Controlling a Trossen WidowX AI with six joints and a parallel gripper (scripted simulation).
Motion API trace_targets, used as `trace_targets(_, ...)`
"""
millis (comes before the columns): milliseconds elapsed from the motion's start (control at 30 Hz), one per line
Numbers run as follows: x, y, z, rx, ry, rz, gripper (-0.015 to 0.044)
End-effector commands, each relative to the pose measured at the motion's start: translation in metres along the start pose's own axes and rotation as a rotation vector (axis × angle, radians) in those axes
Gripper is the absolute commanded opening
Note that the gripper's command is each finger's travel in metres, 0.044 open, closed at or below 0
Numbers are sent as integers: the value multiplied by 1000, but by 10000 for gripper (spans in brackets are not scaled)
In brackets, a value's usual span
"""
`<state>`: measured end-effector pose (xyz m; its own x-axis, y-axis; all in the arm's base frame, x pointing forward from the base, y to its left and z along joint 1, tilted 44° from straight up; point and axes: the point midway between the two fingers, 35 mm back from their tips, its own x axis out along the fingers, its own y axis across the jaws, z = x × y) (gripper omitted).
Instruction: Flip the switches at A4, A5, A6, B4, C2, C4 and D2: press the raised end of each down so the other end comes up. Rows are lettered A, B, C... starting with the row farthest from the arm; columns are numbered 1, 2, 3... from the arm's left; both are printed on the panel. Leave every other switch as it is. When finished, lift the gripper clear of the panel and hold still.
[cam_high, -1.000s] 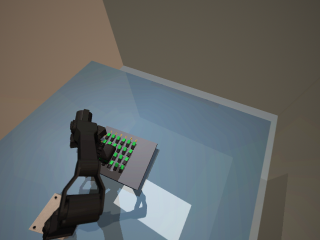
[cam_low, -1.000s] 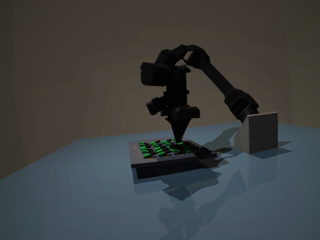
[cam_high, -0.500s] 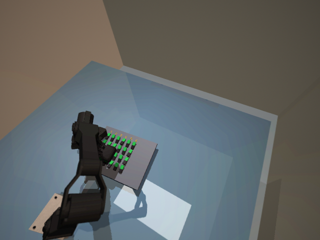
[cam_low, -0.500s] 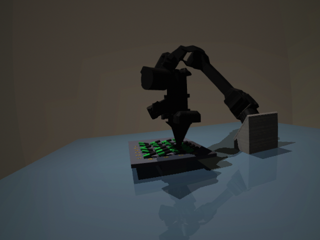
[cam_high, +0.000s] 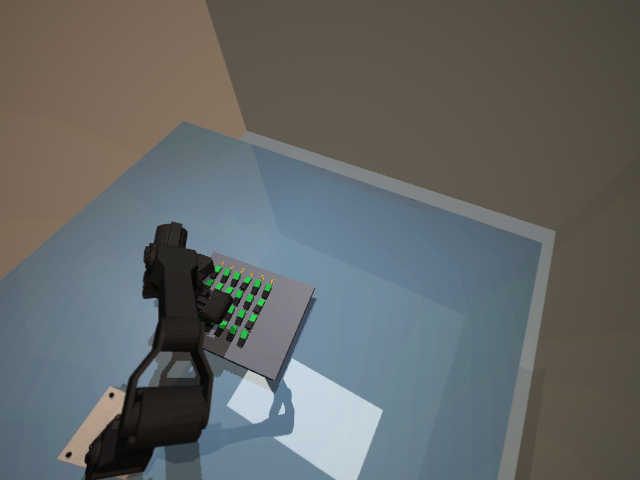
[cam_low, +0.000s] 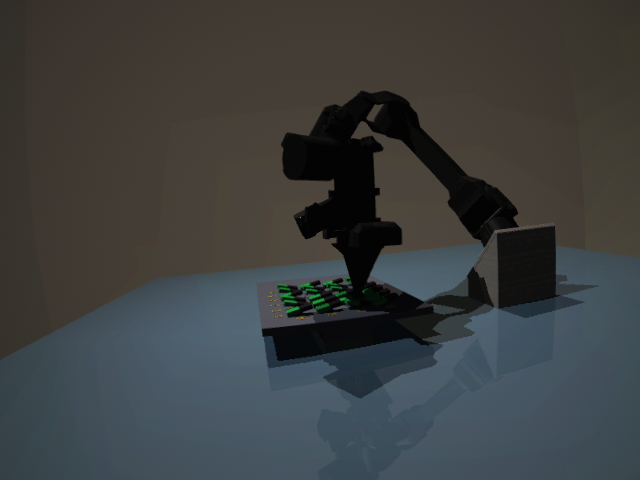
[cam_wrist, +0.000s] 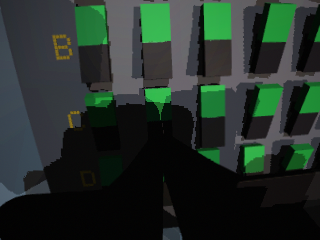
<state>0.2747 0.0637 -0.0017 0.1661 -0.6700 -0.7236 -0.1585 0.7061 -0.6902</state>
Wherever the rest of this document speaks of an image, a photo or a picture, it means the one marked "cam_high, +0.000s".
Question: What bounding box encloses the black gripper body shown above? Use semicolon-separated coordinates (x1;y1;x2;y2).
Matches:
192;277;234;324

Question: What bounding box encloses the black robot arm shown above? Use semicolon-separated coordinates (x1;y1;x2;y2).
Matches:
84;222;215;480

